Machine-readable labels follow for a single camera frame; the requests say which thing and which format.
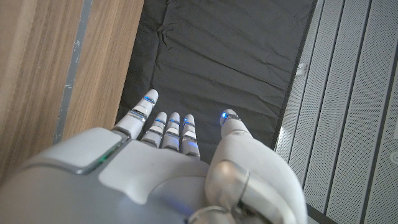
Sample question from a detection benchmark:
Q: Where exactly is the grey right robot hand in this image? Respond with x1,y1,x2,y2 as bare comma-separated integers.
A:
0,88,308,224

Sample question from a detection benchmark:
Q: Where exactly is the black fabric backdrop curtain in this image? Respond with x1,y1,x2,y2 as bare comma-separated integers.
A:
114,0,318,164

